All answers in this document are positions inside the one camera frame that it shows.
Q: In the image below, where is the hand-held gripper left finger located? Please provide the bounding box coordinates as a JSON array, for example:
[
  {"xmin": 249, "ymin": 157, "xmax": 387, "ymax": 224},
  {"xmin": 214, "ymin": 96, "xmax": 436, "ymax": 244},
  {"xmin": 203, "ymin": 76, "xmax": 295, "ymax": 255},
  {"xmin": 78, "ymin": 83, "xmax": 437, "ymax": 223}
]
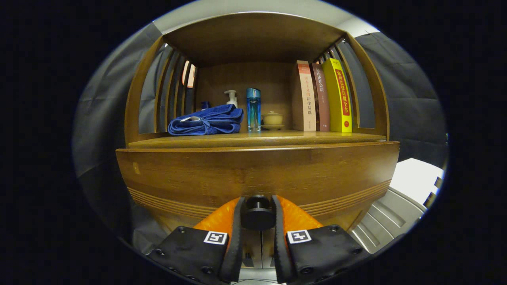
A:
[{"xmin": 147, "ymin": 197, "xmax": 247, "ymax": 285}]

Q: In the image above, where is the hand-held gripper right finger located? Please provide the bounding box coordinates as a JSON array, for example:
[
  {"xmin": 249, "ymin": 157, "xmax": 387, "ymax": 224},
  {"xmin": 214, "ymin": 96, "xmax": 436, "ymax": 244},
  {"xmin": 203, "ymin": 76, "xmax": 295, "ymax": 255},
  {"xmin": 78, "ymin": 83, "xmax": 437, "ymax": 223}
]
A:
[{"xmin": 271, "ymin": 195, "xmax": 372, "ymax": 285}]

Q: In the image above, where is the black round drawer knob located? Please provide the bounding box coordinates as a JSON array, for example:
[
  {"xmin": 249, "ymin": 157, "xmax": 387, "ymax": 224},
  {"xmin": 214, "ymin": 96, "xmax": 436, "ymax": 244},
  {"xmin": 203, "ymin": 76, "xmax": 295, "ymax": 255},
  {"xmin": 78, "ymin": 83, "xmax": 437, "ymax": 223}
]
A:
[{"xmin": 240, "ymin": 195, "xmax": 276, "ymax": 231}]

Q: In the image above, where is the wooden drawer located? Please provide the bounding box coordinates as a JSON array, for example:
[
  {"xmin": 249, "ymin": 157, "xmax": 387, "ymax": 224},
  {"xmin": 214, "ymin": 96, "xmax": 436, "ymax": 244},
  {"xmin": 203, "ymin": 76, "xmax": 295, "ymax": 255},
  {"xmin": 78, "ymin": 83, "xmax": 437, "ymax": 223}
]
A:
[{"xmin": 116, "ymin": 141, "xmax": 400, "ymax": 234}]

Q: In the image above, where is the wooden countertop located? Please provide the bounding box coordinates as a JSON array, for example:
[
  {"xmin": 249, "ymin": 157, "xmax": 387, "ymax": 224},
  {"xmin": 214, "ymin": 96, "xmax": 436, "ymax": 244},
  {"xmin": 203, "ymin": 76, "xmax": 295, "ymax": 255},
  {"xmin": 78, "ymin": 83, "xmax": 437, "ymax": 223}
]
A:
[{"xmin": 128, "ymin": 131, "xmax": 387, "ymax": 149}]

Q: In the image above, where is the grey ribbed case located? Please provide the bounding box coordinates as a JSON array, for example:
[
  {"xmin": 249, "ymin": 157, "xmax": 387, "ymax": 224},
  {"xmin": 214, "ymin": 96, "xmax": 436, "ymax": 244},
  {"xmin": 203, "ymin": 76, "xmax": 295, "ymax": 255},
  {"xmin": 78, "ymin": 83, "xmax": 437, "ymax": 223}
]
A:
[{"xmin": 351, "ymin": 186, "xmax": 427, "ymax": 254}]

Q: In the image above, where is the blue folded towel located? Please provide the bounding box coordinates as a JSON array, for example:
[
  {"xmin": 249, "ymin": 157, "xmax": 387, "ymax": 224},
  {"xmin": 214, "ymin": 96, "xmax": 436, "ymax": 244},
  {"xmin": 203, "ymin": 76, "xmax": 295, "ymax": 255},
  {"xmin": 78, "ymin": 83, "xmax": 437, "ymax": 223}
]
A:
[{"xmin": 167, "ymin": 104, "xmax": 244, "ymax": 136}]

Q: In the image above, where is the yellow lidded teacup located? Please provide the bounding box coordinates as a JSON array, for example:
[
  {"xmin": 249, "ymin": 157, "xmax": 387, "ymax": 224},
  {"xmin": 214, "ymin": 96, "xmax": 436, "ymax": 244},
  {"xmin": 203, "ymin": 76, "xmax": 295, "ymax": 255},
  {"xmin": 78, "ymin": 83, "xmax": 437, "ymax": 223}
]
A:
[{"xmin": 261, "ymin": 111, "xmax": 285, "ymax": 131}]

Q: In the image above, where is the tall blue glass bottle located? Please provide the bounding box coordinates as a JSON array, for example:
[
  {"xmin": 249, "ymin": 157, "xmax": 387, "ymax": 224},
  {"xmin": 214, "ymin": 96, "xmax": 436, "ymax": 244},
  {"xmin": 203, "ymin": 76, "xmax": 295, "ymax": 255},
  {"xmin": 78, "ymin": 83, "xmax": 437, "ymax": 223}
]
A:
[{"xmin": 246, "ymin": 87, "xmax": 262, "ymax": 132}]

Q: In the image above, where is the beige book orange band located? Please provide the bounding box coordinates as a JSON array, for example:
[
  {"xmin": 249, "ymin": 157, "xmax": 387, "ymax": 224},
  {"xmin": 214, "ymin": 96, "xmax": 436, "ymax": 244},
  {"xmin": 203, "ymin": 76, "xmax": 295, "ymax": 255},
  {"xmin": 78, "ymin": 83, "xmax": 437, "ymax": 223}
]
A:
[{"xmin": 292, "ymin": 60, "xmax": 317, "ymax": 131}]

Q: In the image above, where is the yellow book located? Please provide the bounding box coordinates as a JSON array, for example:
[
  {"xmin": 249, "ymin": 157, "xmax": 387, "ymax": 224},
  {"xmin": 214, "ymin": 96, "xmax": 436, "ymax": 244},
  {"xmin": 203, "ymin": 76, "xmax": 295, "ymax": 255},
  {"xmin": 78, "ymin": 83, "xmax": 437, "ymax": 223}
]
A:
[{"xmin": 321, "ymin": 58, "xmax": 353, "ymax": 133}]

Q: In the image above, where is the brown book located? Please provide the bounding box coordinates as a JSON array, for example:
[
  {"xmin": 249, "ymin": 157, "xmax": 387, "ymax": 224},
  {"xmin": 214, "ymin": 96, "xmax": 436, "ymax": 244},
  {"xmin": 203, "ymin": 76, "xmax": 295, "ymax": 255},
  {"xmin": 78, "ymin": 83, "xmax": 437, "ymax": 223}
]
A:
[{"xmin": 310, "ymin": 63, "xmax": 331, "ymax": 131}]

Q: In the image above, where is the white table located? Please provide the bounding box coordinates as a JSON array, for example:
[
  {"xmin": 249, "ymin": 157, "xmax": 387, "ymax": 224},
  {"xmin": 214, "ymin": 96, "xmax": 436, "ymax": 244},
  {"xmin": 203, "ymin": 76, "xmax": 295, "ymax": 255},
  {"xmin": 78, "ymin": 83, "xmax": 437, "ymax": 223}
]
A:
[{"xmin": 390, "ymin": 158, "xmax": 446, "ymax": 208}]

